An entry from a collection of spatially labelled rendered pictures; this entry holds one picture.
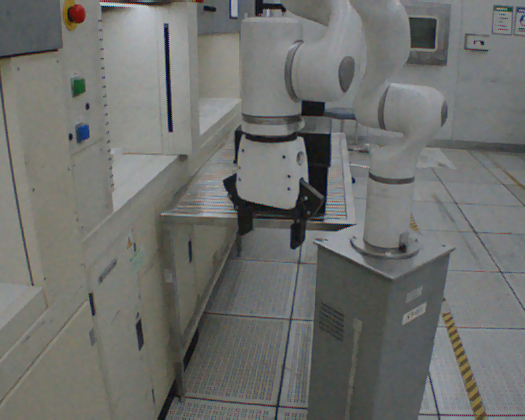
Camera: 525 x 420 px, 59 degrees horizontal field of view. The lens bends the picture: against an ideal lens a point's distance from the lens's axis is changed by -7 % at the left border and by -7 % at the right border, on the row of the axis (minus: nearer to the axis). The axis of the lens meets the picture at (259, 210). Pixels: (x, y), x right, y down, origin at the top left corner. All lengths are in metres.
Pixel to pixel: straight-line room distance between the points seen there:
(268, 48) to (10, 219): 0.58
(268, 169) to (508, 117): 5.61
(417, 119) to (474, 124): 4.93
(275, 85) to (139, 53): 1.18
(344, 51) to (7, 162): 0.61
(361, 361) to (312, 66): 0.93
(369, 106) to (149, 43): 0.86
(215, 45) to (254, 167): 2.52
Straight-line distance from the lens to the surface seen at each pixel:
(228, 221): 1.51
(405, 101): 1.20
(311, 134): 1.46
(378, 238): 1.30
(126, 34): 1.81
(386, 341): 1.31
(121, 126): 1.86
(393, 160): 1.23
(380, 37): 1.10
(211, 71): 3.22
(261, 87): 0.66
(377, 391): 1.40
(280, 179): 0.69
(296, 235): 0.73
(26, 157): 0.93
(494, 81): 6.10
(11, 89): 0.91
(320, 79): 0.63
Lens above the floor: 1.31
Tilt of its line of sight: 21 degrees down
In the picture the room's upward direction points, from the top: straight up
